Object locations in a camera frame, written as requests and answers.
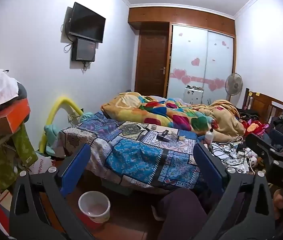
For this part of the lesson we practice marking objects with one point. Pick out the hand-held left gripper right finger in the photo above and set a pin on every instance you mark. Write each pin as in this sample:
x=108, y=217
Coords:
x=206, y=163

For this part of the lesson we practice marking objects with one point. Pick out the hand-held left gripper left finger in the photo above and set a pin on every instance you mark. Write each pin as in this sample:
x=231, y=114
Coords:
x=77, y=168

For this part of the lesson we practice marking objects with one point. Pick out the small black box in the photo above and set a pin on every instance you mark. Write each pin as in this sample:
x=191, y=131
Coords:
x=165, y=131

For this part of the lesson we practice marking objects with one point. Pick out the person's right hand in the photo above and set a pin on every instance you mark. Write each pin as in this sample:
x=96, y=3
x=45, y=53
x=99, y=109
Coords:
x=280, y=201

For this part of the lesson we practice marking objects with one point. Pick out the small white plush toy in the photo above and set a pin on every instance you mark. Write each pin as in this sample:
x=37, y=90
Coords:
x=252, y=160

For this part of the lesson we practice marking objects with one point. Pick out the white bottle with black cap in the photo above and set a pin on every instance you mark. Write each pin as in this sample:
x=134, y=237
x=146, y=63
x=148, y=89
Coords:
x=209, y=137

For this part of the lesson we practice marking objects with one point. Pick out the white bag with red print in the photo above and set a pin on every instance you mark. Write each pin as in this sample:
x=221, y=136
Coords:
x=40, y=165

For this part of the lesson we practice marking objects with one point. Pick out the clear plastic wrapper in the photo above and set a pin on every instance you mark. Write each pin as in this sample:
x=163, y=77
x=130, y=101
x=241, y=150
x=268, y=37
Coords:
x=177, y=136

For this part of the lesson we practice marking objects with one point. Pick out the white plastic bucket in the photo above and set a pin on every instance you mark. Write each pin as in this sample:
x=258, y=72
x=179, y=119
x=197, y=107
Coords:
x=94, y=205

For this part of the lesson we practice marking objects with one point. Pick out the wooden bed headboard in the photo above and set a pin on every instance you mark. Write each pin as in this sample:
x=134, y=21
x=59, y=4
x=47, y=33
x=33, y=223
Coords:
x=261, y=102

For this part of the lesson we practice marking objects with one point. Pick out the teal cloth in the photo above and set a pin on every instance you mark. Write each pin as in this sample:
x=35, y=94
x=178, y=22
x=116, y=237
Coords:
x=51, y=136

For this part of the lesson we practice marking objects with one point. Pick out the small black gadget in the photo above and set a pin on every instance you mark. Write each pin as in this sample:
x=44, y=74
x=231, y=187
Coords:
x=162, y=137

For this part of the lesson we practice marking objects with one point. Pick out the blue patchwork bed sheet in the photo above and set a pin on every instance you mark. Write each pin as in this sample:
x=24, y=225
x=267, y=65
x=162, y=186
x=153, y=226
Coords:
x=131, y=155

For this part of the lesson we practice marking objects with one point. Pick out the person's leg in dark trousers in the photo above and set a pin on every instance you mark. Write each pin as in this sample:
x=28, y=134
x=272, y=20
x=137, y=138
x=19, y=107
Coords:
x=181, y=215

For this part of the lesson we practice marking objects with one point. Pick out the green patterned bag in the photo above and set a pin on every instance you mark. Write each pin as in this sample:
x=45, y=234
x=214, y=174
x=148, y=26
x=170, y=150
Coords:
x=24, y=145

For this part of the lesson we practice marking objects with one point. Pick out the white tape roll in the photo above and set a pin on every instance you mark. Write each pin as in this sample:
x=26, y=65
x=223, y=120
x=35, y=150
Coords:
x=152, y=127

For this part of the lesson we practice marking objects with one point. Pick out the white standing fan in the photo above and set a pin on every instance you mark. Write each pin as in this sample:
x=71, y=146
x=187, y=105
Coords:
x=234, y=82

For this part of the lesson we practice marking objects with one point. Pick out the yellow foam tube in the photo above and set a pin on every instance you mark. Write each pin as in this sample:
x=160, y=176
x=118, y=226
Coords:
x=54, y=105

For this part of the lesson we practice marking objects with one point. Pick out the small white cabinet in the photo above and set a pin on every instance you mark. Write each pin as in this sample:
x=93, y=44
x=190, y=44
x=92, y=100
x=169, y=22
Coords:
x=192, y=96

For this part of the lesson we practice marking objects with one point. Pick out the colourful heart print blanket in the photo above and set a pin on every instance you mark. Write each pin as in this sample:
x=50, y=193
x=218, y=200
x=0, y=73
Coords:
x=156, y=110

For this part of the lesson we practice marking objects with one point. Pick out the orange cardboard box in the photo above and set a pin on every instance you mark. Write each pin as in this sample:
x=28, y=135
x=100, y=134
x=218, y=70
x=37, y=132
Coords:
x=14, y=116

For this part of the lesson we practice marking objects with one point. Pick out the group of pink heart stickers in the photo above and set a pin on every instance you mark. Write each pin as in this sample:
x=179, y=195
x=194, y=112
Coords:
x=180, y=73

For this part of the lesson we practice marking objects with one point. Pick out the dark grey cushion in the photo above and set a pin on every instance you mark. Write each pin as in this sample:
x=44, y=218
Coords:
x=22, y=91

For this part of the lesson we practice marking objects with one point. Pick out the frosted sliding door wardrobe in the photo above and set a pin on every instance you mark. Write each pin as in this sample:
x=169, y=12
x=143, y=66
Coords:
x=196, y=55

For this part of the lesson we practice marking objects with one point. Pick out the brown wooden door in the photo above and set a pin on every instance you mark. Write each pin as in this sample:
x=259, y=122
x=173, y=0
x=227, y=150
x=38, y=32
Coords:
x=151, y=62

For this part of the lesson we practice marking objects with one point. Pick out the wooden overhead cabinet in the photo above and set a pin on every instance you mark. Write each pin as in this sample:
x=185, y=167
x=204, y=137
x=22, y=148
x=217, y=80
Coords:
x=181, y=16

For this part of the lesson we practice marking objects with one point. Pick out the black wall television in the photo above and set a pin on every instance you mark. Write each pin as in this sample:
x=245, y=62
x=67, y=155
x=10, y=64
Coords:
x=86, y=21

